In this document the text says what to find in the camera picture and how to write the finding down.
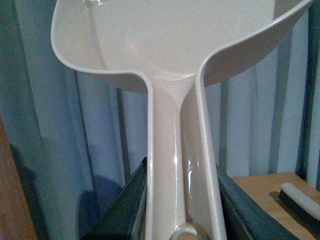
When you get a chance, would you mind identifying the pink plastic dustpan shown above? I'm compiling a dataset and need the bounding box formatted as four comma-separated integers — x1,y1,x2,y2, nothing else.
51,0,312,240

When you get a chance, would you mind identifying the wooden nightstand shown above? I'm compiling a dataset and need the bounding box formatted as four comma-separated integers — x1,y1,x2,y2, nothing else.
232,172,320,240

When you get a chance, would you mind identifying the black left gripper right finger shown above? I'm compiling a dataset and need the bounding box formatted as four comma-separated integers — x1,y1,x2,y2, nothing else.
216,166,297,240

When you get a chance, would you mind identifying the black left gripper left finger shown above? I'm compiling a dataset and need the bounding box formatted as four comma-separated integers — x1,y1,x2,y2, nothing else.
82,157,147,240

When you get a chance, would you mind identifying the white handled black brush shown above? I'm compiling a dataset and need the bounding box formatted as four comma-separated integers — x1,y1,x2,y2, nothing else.
278,182,320,240

